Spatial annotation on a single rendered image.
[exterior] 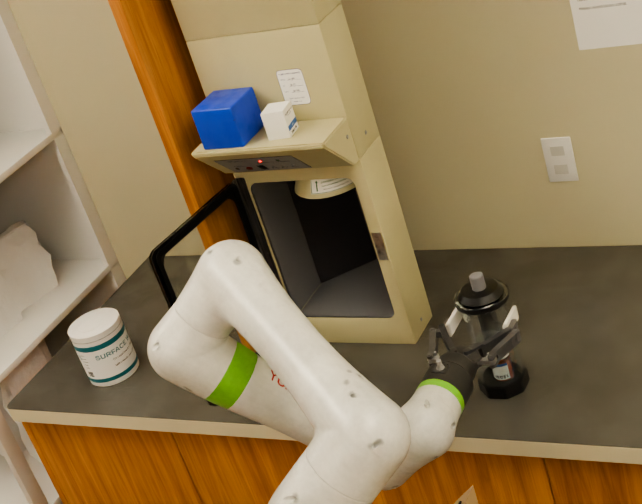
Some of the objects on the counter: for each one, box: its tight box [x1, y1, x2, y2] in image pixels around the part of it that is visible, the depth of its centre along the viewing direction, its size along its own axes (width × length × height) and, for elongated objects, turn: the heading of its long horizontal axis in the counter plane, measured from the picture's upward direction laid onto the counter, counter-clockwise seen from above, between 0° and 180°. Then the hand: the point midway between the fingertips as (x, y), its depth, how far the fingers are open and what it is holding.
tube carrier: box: [454, 279, 524, 387], centre depth 239 cm, size 11×11×21 cm
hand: (484, 316), depth 236 cm, fingers open, 11 cm apart
